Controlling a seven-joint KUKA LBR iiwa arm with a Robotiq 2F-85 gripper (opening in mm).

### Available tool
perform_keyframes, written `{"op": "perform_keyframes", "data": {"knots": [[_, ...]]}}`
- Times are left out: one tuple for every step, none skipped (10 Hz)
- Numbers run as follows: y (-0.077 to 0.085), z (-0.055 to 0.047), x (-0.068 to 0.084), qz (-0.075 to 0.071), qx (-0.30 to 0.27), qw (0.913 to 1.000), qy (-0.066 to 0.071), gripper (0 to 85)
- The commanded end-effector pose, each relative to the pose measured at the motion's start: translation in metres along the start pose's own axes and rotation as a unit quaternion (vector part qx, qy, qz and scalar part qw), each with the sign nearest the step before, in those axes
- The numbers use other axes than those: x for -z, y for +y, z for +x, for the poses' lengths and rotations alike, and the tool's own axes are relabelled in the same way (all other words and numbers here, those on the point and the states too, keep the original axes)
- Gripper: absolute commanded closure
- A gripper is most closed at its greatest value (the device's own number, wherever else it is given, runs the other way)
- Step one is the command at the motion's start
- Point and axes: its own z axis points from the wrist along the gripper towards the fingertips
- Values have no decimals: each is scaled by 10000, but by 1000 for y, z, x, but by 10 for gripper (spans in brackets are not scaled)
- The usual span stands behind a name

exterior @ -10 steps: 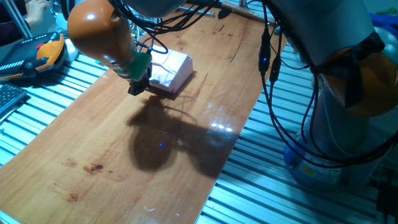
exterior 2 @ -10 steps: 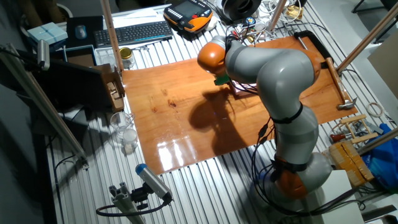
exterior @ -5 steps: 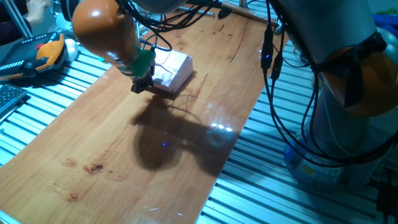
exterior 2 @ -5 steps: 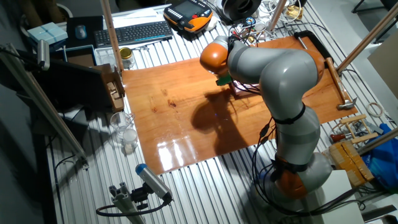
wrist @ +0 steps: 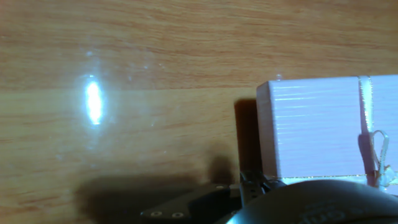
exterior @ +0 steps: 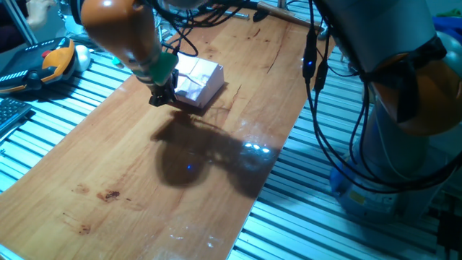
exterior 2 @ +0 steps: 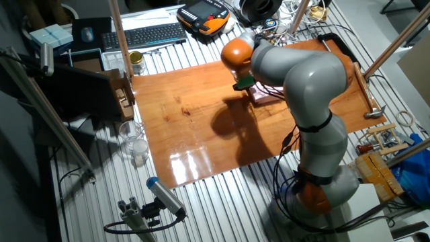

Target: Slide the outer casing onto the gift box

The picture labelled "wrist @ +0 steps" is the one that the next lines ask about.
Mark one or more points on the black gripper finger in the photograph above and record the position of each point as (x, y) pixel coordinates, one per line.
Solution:
(211, 205)

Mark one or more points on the pink ribboned casing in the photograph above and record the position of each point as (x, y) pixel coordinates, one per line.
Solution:
(317, 130)

